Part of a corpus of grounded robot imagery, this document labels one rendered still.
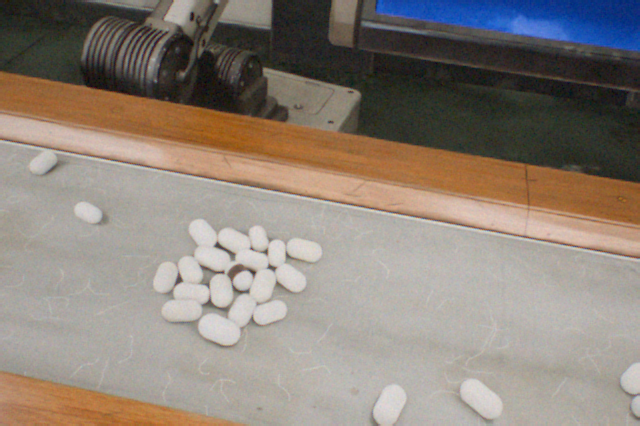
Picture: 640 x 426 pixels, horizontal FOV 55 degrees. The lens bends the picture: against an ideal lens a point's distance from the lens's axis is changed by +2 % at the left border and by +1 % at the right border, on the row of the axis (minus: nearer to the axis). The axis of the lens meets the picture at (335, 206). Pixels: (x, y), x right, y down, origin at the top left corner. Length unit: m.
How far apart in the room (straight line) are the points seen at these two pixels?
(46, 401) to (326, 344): 0.22
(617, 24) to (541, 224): 0.41
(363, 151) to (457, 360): 0.29
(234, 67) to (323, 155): 0.50
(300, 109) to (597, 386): 0.97
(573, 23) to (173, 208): 0.48
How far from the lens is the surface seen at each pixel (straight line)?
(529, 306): 0.63
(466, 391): 0.52
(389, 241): 0.65
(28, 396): 0.52
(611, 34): 0.32
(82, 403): 0.51
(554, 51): 0.32
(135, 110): 0.81
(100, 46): 0.96
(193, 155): 0.73
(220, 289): 0.57
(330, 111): 1.39
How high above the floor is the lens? 1.17
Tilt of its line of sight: 39 degrees down
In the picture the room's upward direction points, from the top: 6 degrees clockwise
